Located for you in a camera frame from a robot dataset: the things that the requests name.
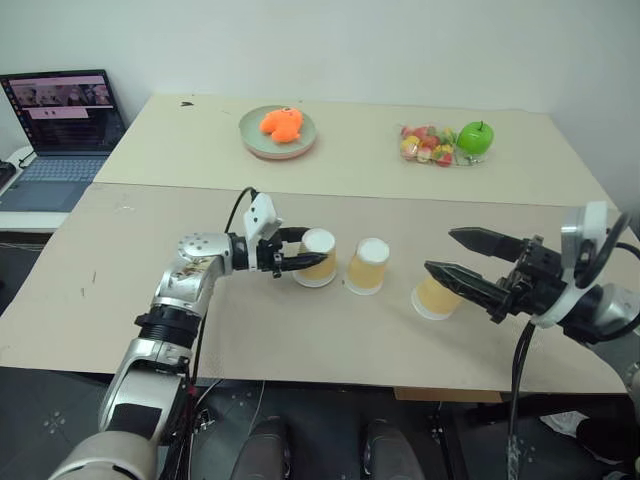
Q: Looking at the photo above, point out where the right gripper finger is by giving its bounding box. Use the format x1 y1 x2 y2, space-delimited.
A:
423 259 507 315
448 226 526 262

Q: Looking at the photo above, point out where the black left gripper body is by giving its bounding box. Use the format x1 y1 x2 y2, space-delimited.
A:
257 227 300 280

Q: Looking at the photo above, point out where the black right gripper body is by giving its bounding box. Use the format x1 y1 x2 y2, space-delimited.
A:
490 233 572 326

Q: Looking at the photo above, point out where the tan paper cup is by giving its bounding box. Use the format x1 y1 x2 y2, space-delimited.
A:
293 228 338 289
410 273 466 322
345 237 391 297

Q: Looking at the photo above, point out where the crumpled white paper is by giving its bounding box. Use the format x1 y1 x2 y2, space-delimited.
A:
542 412 584 437

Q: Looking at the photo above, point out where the green apple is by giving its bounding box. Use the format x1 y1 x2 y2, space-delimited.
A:
456 119 496 156

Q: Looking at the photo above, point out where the green plate with pink rim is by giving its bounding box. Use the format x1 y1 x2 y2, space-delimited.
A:
238 105 320 162

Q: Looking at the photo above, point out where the orange plush toy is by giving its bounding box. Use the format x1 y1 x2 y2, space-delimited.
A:
258 106 306 145

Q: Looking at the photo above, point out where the clear bag of candy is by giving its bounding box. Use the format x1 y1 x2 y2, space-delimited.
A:
398 123 491 169

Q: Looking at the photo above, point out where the brown cardboard strip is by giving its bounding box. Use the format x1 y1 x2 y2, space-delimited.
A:
393 386 503 404

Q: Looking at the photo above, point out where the dark grey rounded shape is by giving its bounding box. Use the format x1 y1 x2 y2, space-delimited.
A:
359 418 427 480
233 416 292 480

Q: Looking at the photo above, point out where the grey open laptop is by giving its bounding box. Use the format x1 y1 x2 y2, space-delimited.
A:
0 68 127 214

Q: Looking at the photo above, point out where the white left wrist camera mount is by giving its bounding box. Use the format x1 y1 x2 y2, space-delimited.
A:
243 193 285 274

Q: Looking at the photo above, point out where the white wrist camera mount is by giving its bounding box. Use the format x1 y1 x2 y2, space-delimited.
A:
243 193 285 274
529 201 622 329

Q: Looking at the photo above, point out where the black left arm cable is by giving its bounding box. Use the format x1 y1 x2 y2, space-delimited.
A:
223 186 259 236

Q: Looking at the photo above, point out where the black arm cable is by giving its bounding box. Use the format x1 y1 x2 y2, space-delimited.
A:
223 186 259 236
573 212 640 291

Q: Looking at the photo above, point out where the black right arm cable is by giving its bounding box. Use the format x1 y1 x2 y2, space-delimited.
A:
573 212 640 291

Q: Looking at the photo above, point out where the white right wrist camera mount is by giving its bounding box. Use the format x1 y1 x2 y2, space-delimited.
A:
529 201 622 329

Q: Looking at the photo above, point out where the black hanging cable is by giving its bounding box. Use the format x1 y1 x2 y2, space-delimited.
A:
506 319 540 480

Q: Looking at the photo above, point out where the thin white cable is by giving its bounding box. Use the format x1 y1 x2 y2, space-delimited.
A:
248 381 267 427

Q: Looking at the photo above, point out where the black cable bundle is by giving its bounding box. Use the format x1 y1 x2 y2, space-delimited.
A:
167 299 226 480

